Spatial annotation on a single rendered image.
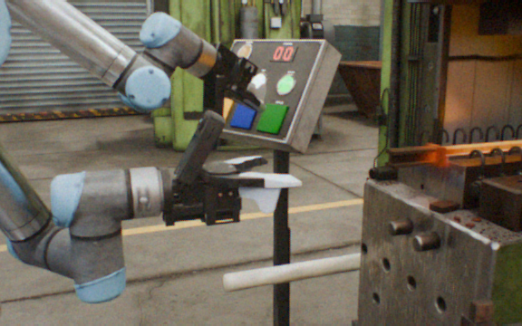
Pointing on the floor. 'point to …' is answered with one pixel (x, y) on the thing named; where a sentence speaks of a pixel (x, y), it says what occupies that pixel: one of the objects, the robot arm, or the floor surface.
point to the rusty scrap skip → (363, 84)
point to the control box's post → (281, 236)
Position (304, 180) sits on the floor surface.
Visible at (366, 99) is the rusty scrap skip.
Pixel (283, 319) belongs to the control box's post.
